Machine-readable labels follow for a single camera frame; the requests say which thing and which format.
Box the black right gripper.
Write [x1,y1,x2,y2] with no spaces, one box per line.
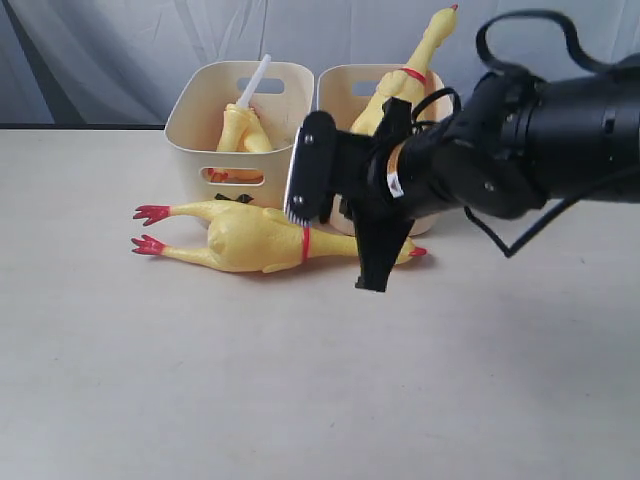
[331,74,546,293]

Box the whole rubber chicken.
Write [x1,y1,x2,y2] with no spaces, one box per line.
[350,4,458,135]
[130,198,428,274]

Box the severed rubber chicken head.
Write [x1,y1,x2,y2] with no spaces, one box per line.
[216,54,273,153]

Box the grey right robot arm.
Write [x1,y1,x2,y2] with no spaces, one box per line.
[334,65,639,292]

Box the cream bin marked O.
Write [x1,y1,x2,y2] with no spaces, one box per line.
[317,64,453,237]

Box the cream bin marked X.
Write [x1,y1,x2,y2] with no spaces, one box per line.
[165,61,315,209]

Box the white backdrop curtain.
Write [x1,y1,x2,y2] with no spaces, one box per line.
[1,1,639,125]

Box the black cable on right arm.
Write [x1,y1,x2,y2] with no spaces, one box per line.
[412,9,640,259]

